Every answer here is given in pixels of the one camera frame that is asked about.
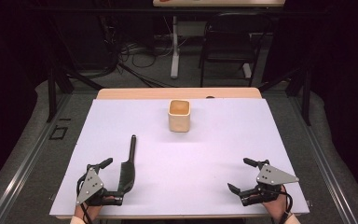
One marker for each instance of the wooden table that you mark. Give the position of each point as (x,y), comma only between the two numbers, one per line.
(180,93)

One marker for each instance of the black folding chair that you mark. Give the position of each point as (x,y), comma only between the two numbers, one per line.
(230,46)

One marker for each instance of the black spatula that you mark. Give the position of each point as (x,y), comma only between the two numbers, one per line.
(127,177)

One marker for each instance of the aluminium floor rail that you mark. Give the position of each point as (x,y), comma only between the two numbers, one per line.
(21,171)
(326,168)

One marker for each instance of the white-legged wooden desk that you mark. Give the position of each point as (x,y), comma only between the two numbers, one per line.
(175,46)

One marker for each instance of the person's left hand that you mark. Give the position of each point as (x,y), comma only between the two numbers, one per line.
(88,212)

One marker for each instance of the black metal frame stand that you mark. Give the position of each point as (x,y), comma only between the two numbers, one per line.
(306,99)
(52,93)

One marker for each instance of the person's right hand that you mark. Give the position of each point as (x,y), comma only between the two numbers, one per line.
(275,207)

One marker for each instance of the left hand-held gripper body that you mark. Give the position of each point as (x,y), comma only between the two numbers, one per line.
(90,186)

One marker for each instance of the cream square cup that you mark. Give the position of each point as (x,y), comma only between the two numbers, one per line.
(179,119)

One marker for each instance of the white board mat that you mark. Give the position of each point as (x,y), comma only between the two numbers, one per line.
(199,161)

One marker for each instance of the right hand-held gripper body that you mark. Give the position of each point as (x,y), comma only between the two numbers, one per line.
(272,177)

